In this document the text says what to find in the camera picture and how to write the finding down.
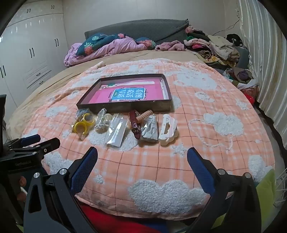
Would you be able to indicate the lime green fleece garment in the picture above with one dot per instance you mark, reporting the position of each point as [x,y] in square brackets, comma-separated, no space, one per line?
[266,188]

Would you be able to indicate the tan bed sheet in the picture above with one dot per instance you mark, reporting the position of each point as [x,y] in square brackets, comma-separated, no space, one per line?
[56,83]

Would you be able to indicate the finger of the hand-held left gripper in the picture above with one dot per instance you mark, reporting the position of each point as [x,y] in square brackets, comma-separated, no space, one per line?
[49,144]
[31,139]

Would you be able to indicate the dark brown shallow box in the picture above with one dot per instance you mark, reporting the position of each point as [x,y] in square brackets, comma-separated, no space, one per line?
[123,108]

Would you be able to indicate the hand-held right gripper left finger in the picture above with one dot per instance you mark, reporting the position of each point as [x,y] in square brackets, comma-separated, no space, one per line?
[85,170]

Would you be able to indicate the clear plastic sleeve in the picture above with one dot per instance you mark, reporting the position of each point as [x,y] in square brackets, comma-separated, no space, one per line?
[116,132]

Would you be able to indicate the purple quilt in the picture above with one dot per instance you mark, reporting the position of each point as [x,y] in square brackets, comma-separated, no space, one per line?
[118,46]

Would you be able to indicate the grey padded headboard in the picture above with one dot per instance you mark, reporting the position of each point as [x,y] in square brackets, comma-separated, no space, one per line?
[145,29]

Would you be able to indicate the cream curtain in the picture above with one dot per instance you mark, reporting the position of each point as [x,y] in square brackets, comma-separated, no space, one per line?
[266,56]

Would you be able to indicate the pink fluffy garment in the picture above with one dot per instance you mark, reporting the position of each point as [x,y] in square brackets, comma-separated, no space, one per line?
[170,46]

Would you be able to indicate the yellow rings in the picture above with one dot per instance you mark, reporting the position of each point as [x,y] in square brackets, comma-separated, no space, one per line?
[84,123]

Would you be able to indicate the white glossy wardrobe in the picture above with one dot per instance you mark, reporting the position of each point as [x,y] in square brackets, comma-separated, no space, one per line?
[33,56]

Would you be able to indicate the black garment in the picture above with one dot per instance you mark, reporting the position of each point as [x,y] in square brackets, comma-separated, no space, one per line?
[234,38]

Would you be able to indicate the white hair claw clip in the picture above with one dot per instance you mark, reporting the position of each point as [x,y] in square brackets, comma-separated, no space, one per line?
[172,127]

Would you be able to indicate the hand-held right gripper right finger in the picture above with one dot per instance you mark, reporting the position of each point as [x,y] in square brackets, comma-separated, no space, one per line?
[199,170]

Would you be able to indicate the clear bag of beads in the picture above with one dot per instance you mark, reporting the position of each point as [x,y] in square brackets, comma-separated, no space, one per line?
[104,122]

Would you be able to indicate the pile of clothes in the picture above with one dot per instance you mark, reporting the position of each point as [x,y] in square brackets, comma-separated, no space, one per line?
[222,51]

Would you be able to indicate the silver foil bag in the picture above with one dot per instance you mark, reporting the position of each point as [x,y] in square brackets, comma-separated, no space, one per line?
[149,131]

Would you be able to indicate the teal floral pillow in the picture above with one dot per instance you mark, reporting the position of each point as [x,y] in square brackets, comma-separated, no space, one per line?
[92,43]

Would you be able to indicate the dark red wrist watch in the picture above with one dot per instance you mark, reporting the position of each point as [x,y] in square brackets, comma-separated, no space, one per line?
[134,125]

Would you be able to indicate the red patterned cloth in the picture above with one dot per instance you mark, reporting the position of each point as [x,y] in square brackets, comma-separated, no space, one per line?
[251,94]

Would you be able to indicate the plain red cloth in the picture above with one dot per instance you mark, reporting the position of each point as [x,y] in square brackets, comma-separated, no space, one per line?
[116,221]

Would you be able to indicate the person's left hand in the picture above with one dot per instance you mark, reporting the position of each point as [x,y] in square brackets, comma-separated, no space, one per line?
[21,180]

